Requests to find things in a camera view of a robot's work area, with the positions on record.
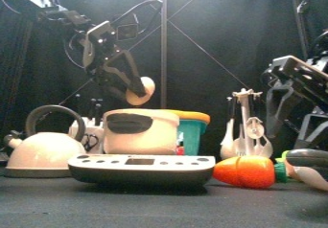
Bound brown toy eggshell half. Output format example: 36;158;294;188
283;160;301;179

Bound white toy pizza cutter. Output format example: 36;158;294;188
246;92;266;141

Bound white utensil rack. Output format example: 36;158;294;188
228;87;264;158

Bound white knife block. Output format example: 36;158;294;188
68;116;105;155

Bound white toy spatula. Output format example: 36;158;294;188
219;96;236;160

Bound orange container lid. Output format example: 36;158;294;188
161;108;212;125

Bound orange toy carrot green top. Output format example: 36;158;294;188
211;149;295;190

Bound teal toy container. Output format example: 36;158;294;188
175;120;208;157

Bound white and black appliance base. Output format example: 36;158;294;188
66;153;216;189

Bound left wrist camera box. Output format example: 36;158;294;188
115;22;140;42

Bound vertical metal frame pole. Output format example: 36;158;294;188
159;0;168;109

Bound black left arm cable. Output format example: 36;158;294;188
108;0;164;25

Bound white pot black handle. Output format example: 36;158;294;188
101;107;180;156

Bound slanted black frame pole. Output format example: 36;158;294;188
287;0;311;60

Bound black handled scissors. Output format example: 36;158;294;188
81;133;101;152

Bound white kettle black handle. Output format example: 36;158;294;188
2;104;88;179

